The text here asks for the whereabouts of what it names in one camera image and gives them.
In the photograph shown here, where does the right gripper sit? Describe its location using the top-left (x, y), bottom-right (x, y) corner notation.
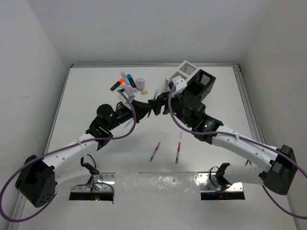
top-left (149, 88), bottom-right (193, 128)

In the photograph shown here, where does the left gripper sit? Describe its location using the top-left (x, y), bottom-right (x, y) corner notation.
top-left (106, 99), bottom-right (153, 131)

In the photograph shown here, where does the red gel pen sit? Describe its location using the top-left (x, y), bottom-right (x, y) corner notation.
top-left (175, 142), bottom-right (181, 164)
top-left (149, 142), bottom-right (161, 162)

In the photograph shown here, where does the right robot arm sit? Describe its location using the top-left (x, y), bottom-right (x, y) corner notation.
top-left (148, 92), bottom-right (297, 195)

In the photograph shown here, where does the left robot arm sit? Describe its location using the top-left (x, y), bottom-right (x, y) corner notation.
top-left (15, 100), bottom-right (152, 208)

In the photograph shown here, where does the lilac highlighter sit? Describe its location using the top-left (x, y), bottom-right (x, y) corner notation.
top-left (119, 84), bottom-right (138, 93)

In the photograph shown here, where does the round translucent tape dispenser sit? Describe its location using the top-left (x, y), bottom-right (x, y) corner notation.
top-left (135, 78), bottom-right (145, 89)

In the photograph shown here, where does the blue cap black highlighter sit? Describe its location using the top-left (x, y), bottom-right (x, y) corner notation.
top-left (127, 74), bottom-right (136, 88)

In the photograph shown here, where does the orange cap black highlighter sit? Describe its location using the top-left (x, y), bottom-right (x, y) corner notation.
top-left (110, 78), bottom-right (125, 91)

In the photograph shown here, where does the white slotted container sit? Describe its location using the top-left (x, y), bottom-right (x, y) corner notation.
top-left (165, 60), bottom-right (198, 96)

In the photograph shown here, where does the light blue highlighter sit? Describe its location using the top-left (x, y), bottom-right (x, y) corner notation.
top-left (120, 71), bottom-right (130, 85)

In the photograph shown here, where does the black slotted container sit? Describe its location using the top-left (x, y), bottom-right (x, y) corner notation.
top-left (184, 69), bottom-right (216, 101)

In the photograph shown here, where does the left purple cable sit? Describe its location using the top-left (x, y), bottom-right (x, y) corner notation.
top-left (0, 89), bottom-right (140, 222)

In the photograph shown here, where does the purple cable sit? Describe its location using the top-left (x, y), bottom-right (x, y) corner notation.
top-left (0, 89), bottom-right (140, 222)
top-left (167, 85), bottom-right (307, 219)

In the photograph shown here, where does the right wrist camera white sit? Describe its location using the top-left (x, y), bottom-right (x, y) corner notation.
top-left (169, 76), bottom-right (187, 93)

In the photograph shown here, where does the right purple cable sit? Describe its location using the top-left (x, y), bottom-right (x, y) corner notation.
top-left (167, 85), bottom-right (307, 219)

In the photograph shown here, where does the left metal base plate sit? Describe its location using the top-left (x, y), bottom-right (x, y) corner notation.
top-left (71, 172), bottom-right (116, 193)

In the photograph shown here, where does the metal base plate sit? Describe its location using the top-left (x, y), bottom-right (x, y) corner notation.
top-left (71, 172), bottom-right (116, 193)
top-left (198, 171), bottom-right (244, 193)

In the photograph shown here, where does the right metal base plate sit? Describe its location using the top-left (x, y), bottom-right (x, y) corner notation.
top-left (198, 171), bottom-right (244, 193)

